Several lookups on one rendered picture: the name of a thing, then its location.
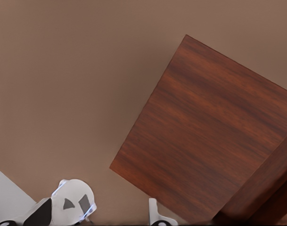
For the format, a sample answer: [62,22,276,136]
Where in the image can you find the dark brown wooden box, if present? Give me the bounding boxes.
[109,34,287,226]

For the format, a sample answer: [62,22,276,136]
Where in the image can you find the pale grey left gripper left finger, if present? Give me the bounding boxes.
[22,197,53,226]

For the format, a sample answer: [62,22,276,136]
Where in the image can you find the white rounded object grey patches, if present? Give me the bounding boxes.
[50,178,97,225]

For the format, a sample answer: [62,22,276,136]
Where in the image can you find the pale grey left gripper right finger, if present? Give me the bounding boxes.
[148,198,179,226]

